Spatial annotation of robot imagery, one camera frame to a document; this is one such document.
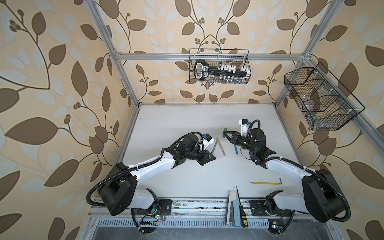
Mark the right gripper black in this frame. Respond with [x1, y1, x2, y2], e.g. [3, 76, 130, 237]
[223, 130, 256, 154]

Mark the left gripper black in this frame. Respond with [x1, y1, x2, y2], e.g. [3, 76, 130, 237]
[185, 147, 217, 166]

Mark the green pen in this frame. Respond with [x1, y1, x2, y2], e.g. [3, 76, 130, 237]
[211, 141, 218, 155]

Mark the beige pen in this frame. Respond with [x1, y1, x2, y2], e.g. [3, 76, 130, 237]
[216, 138, 226, 156]

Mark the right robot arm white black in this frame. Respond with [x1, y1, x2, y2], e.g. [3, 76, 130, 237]
[223, 119, 352, 223]

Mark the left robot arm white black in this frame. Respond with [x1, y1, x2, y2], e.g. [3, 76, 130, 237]
[86, 132, 215, 234]

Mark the beige blue utility tool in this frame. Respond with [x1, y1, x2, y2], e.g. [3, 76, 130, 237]
[225, 191, 242, 227]

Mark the black screwdriver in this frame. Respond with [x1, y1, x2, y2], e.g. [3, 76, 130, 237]
[236, 188, 249, 229]

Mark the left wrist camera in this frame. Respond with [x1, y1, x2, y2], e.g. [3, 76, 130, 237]
[203, 134, 215, 150]

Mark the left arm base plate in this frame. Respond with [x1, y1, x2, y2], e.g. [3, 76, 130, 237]
[134, 199, 173, 216]

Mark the black socket set rail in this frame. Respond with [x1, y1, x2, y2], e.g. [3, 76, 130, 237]
[192, 60, 251, 80]

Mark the back wire basket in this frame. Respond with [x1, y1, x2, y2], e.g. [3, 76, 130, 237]
[189, 48, 252, 85]

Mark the wire basket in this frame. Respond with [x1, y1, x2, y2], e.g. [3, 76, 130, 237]
[189, 48, 252, 85]
[284, 62, 366, 131]

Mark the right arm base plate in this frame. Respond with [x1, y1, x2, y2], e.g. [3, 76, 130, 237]
[249, 200, 283, 217]

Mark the aluminium front rail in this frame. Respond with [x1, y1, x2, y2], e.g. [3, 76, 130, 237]
[86, 197, 319, 229]

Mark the right wire basket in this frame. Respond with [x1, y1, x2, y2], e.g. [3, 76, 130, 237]
[284, 62, 366, 131]

